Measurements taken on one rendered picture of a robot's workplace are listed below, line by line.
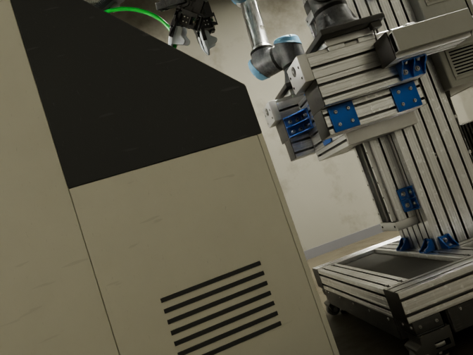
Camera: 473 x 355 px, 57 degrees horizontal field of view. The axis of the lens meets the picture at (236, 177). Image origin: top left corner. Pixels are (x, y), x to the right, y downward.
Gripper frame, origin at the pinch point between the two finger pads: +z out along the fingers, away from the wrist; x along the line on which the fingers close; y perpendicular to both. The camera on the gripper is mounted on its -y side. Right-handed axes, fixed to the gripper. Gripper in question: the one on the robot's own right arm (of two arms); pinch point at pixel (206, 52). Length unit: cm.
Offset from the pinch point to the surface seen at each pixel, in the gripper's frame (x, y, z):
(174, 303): -35, -44, 81
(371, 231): 198, 159, 118
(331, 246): 204, 119, 118
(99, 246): -35, -58, 60
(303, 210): 207, 107, 80
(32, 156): -35, -67, 32
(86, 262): -35, -62, 63
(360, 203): 199, 159, 91
